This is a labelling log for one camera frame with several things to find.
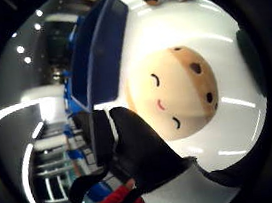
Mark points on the blue partition panel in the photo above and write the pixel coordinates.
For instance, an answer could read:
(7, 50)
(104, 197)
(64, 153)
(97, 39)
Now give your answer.
(102, 52)

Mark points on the cream cookie face soft toy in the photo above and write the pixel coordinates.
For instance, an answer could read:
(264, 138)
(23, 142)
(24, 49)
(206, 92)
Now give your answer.
(175, 93)

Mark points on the white shelf rack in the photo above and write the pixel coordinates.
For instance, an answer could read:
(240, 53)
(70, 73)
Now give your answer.
(57, 165)

